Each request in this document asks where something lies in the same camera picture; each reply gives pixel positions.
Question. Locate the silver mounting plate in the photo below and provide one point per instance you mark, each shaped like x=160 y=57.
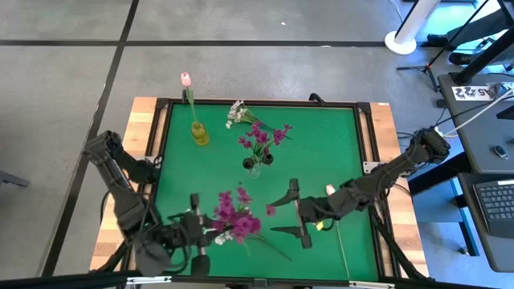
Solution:
x=371 y=167

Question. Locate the clear glass vase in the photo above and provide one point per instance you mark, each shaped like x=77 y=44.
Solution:
x=255 y=172

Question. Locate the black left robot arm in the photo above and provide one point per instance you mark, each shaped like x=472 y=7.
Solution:
x=120 y=200

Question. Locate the green table mat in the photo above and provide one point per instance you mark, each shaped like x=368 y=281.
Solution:
x=321 y=132

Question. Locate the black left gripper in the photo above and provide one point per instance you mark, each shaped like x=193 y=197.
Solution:
x=190 y=233

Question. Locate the white pole with round base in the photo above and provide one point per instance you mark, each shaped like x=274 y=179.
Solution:
x=409 y=24

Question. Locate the purple artificial flower bunch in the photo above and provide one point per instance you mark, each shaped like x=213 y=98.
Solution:
x=261 y=137
x=241 y=222

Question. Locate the printed paper label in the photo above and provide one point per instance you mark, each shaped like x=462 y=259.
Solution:
x=471 y=93

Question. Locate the small white artificial flower bunch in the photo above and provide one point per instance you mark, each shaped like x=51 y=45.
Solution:
x=237 y=114

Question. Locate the black keyboard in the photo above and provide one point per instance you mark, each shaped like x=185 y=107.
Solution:
x=496 y=202

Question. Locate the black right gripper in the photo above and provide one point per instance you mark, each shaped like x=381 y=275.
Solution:
x=315 y=210

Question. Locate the black key fob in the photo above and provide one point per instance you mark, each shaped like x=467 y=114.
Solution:
x=501 y=152

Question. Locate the gray furniture foot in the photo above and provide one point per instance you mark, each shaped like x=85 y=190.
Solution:
x=12 y=179

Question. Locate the person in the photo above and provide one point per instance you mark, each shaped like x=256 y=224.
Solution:
x=470 y=28

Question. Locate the dark gray desk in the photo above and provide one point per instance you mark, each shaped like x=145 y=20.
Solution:
x=498 y=253

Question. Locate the yellow glass vase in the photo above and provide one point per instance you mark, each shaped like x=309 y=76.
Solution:
x=200 y=134

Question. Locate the black tripod stand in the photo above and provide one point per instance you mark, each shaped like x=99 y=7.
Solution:
x=431 y=64

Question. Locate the black table frame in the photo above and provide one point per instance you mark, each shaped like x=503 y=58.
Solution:
x=261 y=102

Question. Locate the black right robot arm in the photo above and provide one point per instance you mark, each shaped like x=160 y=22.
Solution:
x=385 y=176

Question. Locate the pink artificial tulip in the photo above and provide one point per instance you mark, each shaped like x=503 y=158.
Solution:
x=330 y=189
x=185 y=79

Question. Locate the black desk leg beam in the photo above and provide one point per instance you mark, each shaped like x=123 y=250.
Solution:
x=486 y=56

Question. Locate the silver frame bracket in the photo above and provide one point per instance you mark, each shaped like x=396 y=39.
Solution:
x=371 y=285
x=148 y=279

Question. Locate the black artificial rose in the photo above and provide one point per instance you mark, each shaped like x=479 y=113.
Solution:
x=248 y=162
x=268 y=159

